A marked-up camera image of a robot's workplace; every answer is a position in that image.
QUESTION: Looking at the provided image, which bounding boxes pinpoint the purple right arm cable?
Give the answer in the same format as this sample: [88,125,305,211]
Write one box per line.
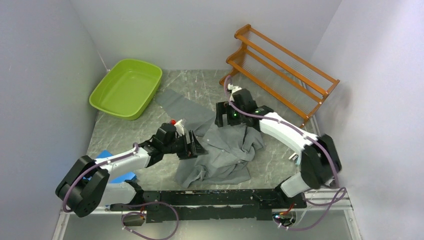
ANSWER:
[223,75,347,232]

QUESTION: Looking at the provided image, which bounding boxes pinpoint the green plastic tub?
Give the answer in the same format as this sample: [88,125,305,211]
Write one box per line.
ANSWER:
[88,58,163,121]

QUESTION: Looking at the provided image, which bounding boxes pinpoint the small light blue clip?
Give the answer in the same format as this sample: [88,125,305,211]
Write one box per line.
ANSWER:
[289,153,301,166]

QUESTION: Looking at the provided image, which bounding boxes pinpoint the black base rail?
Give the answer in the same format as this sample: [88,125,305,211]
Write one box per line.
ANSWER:
[110,188,307,223]

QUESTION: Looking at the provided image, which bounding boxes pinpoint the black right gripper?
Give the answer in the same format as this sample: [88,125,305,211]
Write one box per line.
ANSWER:
[215,101,246,127]

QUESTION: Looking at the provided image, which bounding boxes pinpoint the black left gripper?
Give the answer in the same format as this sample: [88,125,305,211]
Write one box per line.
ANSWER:
[163,130,207,160]

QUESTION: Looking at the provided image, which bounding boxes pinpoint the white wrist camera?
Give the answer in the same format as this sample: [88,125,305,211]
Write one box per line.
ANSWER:
[227,83,242,96]
[169,118,187,138]

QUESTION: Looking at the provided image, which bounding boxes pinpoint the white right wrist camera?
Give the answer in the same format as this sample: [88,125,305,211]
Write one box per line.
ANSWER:
[227,83,242,96]

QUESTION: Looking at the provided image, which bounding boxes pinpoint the blue flat pad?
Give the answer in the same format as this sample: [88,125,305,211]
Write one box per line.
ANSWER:
[85,149,137,185]

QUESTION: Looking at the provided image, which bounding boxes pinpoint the orange wooden rack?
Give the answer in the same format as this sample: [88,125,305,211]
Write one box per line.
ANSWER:
[226,24,340,128]

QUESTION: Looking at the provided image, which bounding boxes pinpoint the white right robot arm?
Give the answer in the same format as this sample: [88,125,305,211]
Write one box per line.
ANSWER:
[215,86,342,208]

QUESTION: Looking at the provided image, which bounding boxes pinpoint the grey button-up shirt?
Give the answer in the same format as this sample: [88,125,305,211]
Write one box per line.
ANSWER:
[155,89,264,188]

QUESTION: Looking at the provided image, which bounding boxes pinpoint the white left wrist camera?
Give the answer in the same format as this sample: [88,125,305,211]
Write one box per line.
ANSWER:
[169,118,187,138]

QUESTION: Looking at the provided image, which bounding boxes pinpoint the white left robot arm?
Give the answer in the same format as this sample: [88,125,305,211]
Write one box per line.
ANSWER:
[55,121,208,218]

